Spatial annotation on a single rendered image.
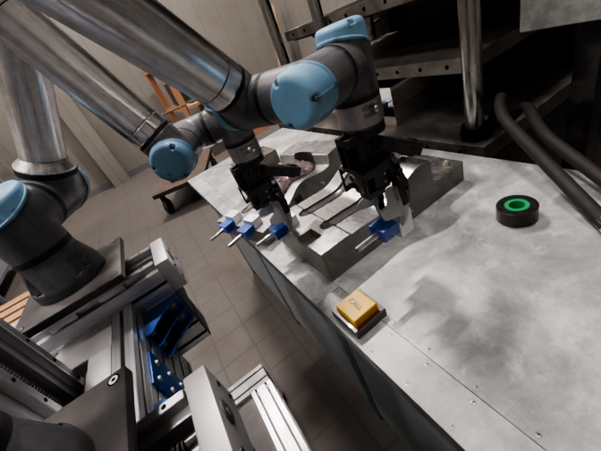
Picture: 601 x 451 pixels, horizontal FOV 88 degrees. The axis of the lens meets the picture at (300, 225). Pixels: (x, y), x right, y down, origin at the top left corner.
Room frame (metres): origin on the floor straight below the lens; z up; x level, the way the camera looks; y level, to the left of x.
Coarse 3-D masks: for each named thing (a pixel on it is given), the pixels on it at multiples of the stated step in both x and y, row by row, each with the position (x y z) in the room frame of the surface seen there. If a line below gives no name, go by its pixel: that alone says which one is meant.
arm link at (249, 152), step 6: (246, 144) 0.70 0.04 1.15; (252, 144) 0.71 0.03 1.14; (258, 144) 0.73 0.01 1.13; (228, 150) 0.72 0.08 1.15; (234, 150) 0.70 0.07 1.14; (240, 150) 0.70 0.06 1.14; (246, 150) 0.70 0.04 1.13; (252, 150) 0.70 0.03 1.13; (258, 150) 0.71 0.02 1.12; (234, 156) 0.71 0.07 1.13; (240, 156) 0.70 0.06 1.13; (246, 156) 0.70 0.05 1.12; (252, 156) 0.70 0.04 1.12; (258, 156) 0.72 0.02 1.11; (234, 162) 0.72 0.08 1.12; (240, 162) 0.70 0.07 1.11; (246, 162) 0.71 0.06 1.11
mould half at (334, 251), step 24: (408, 168) 0.68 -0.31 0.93; (432, 168) 0.75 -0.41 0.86; (456, 168) 0.71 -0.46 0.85; (384, 192) 0.67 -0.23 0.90; (432, 192) 0.68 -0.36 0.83; (312, 216) 0.73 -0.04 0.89; (360, 216) 0.64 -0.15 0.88; (288, 240) 0.73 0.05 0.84; (336, 240) 0.58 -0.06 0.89; (360, 240) 0.59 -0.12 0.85; (312, 264) 0.63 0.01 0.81; (336, 264) 0.57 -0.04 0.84
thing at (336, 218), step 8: (392, 152) 0.78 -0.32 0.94; (400, 160) 0.73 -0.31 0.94; (336, 192) 0.81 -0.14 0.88; (320, 200) 0.80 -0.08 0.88; (328, 200) 0.79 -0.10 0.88; (312, 208) 0.78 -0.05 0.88; (344, 208) 0.70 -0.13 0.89; (352, 208) 0.70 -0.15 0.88; (304, 216) 0.75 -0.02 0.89; (336, 216) 0.69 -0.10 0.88; (344, 216) 0.68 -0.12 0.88; (328, 224) 0.67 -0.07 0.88; (336, 224) 0.65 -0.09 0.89
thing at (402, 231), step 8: (408, 216) 0.49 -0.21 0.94; (376, 224) 0.51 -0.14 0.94; (384, 224) 0.50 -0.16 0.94; (392, 224) 0.49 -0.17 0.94; (400, 224) 0.48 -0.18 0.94; (408, 224) 0.49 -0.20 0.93; (376, 232) 0.49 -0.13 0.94; (384, 232) 0.47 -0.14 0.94; (392, 232) 0.48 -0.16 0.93; (400, 232) 0.48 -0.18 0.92; (408, 232) 0.49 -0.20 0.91; (368, 240) 0.48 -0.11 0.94; (384, 240) 0.47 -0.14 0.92; (360, 248) 0.47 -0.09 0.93
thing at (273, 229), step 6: (294, 216) 0.73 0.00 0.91; (294, 222) 0.72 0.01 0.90; (270, 228) 0.73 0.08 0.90; (276, 228) 0.72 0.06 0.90; (282, 228) 0.71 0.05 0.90; (288, 228) 0.72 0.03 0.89; (270, 234) 0.72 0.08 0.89; (276, 234) 0.71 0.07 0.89; (282, 234) 0.71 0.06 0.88; (264, 240) 0.71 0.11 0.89
